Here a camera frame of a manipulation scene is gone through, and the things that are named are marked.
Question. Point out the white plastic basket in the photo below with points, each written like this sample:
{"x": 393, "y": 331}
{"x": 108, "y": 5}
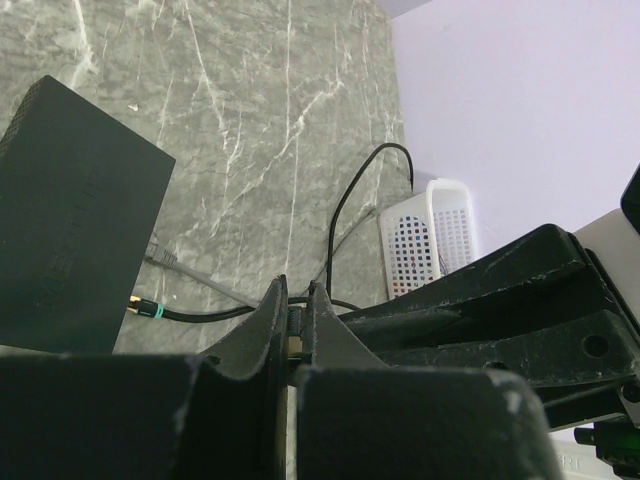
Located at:
{"x": 427, "y": 236}

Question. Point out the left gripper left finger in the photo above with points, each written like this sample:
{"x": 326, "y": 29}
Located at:
{"x": 219, "y": 414}

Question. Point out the black network switch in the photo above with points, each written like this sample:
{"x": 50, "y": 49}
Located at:
{"x": 80, "y": 196}

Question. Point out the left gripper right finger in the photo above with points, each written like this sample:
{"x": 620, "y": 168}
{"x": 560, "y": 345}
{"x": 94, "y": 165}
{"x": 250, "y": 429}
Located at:
{"x": 358, "y": 418}

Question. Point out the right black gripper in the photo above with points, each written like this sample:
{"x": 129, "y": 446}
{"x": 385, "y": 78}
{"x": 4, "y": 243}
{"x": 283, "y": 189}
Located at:
{"x": 582, "y": 289}

